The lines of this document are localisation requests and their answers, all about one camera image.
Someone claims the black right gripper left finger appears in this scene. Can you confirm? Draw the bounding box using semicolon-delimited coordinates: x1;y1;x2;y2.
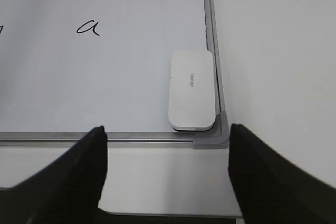
1;126;108;223

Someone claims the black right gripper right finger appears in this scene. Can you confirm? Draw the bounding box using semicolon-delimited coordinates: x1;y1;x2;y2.
228;124;335;223

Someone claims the white rectangular whiteboard eraser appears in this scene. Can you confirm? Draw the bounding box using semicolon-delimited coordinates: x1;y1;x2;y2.
168;50;216;131

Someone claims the whiteboard with grey frame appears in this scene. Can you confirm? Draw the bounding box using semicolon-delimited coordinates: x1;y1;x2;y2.
1;0;229;150

